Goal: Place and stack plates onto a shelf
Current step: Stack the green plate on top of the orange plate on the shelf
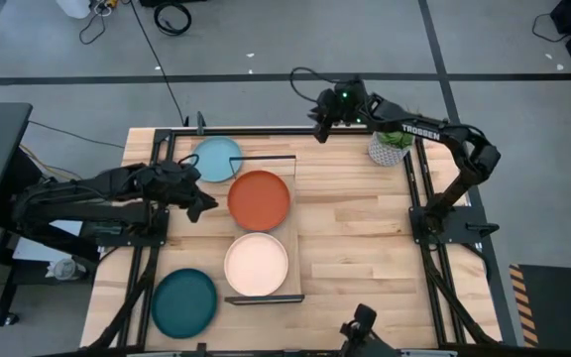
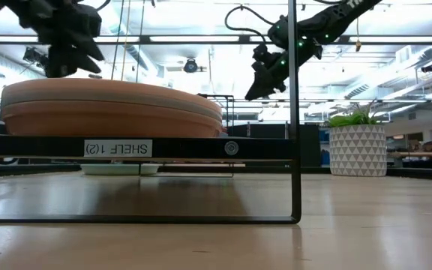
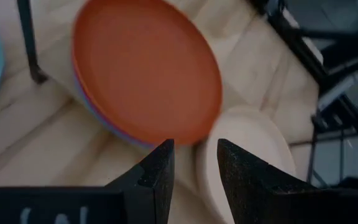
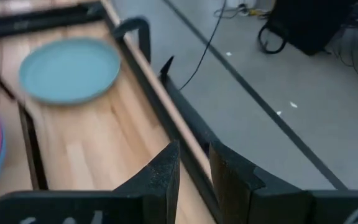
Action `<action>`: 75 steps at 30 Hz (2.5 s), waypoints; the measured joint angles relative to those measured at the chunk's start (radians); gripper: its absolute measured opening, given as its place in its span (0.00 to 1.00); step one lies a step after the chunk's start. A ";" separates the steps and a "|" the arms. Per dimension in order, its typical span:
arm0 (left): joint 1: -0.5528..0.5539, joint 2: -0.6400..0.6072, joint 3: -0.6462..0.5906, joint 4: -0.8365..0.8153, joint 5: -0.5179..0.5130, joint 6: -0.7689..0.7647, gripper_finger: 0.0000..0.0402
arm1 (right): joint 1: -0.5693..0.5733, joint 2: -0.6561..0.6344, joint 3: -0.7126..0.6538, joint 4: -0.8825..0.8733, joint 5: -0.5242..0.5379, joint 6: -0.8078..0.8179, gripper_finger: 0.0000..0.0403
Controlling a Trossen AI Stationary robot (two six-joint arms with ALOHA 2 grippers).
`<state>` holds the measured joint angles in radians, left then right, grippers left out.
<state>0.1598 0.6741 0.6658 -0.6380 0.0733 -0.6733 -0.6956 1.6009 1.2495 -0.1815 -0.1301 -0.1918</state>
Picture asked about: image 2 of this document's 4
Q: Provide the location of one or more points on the beige plate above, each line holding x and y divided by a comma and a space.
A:
88, 85

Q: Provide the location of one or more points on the silver ventilation duct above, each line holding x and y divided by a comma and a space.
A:
358, 91

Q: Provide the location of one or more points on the round black ceiling spotlight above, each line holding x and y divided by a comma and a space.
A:
190, 66

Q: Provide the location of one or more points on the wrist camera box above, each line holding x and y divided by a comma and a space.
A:
88, 20
261, 56

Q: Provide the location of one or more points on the white shelf label sticker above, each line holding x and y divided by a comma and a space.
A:
118, 148

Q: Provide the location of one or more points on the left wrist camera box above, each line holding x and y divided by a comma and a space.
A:
88, 20

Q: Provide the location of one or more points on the pale green plate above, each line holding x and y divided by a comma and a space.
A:
118, 169

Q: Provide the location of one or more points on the black overhead light bar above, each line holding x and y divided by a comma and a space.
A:
201, 39

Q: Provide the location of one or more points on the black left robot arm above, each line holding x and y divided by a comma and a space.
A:
17, 11

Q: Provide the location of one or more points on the white triangle-patterned planter pot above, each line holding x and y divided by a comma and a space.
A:
358, 150

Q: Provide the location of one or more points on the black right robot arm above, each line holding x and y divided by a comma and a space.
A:
336, 18

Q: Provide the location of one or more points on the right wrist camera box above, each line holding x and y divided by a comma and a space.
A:
261, 56

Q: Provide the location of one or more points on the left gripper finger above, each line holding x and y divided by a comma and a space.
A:
86, 66
91, 48

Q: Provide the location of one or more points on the peach plate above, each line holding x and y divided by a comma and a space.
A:
88, 123

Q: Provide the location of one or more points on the black metal shelf frame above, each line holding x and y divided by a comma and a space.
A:
186, 148

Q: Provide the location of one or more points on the blue container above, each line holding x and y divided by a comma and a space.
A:
325, 157

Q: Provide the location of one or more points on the black ceiling fixture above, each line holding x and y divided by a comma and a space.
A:
429, 67

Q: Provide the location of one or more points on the black office partition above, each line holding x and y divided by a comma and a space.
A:
268, 131

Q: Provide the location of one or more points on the black ceiling camera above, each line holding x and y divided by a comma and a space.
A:
34, 56

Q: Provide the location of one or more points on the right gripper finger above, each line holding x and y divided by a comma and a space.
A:
263, 86

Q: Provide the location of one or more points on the green potted plant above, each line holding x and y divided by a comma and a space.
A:
345, 120

